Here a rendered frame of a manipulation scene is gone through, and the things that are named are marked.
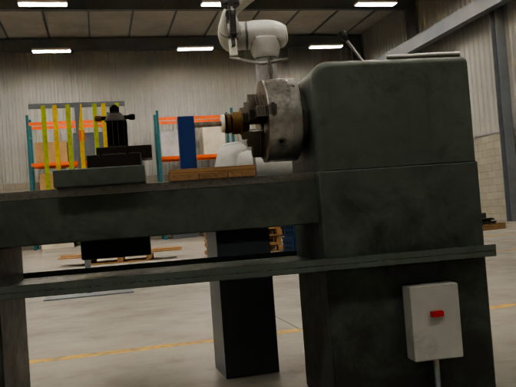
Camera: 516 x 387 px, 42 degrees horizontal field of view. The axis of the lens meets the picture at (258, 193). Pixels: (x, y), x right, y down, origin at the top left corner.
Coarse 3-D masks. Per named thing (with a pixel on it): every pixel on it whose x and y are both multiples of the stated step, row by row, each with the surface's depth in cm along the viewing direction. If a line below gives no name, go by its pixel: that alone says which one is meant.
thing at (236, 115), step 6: (228, 114) 252; (234, 114) 251; (240, 114) 251; (228, 120) 250; (234, 120) 250; (240, 120) 251; (228, 126) 250; (234, 126) 250; (240, 126) 251; (246, 126) 253; (228, 132) 253; (234, 132) 252; (240, 132) 253
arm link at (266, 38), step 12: (252, 24) 312; (264, 24) 312; (276, 24) 313; (252, 36) 311; (264, 36) 311; (276, 36) 312; (252, 48) 314; (264, 48) 311; (276, 48) 313; (264, 60) 313; (264, 72) 313; (276, 72) 316; (264, 168) 312; (276, 168) 312; (288, 168) 313
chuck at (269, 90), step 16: (272, 80) 251; (272, 96) 243; (288, 96) 243; (288, 112) 242; (256, 128) 269; (272, 128) 241; (288, 128) 242; (272, 144) 244; (288, 144) 245; (272, 160) 253; (288, 160) 256
